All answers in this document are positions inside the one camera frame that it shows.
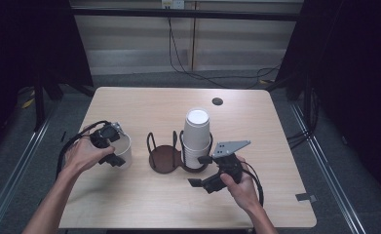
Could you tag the black tape strip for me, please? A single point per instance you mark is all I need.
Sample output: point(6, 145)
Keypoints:
point(63, 136)

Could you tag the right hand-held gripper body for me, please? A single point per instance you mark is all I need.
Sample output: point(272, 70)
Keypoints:
point(230, 167)

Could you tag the person's right hand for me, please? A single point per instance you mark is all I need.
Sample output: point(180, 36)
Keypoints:
point(245, 193)

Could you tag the dark round table grommet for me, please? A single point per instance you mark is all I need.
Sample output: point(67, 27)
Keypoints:
point(217, 101)

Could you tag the black curtain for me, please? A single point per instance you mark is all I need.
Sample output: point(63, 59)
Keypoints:
point(357, 65)
point(22, 48)

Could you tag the person's left hand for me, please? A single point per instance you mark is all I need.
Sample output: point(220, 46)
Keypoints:
point(82, 156)

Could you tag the stack of white cups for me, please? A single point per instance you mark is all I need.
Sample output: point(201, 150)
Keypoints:
point(196, 133)

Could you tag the black horizontal bar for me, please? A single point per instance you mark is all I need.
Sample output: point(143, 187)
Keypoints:
point(178, 13)

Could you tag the aluminium floor rail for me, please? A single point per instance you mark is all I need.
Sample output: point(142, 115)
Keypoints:
point(23, 164)
point(329, 175)

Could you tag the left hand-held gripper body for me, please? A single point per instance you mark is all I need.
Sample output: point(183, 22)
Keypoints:
point(103, 136)

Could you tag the white disposable paper cup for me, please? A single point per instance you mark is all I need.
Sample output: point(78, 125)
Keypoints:
point(127, 155)

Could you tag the grey tape piece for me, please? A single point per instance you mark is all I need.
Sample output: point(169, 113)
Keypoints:
point(305, 197)

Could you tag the white wall outlet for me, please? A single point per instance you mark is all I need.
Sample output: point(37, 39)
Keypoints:
point(173, 4)

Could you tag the black metal stand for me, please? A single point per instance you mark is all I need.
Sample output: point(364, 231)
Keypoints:
point(39, 107)

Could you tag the yellow tape strip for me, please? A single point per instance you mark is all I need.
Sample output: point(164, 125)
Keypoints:
point(28, 103)

